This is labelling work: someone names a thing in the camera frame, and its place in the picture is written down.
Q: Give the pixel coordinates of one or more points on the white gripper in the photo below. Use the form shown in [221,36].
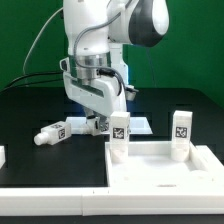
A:
[103,95]

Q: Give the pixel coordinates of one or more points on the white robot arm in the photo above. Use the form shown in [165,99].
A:
[94,74]

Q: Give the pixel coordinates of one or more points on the white sheet with markers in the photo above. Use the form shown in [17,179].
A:
[138,125]

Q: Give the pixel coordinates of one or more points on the white left fence wall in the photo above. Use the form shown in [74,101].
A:
[2,156]

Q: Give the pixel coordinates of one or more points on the white fence wall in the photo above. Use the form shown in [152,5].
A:
[108,201]
[2,156]

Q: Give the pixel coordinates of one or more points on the white front fence wall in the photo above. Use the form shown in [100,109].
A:
[108,201]

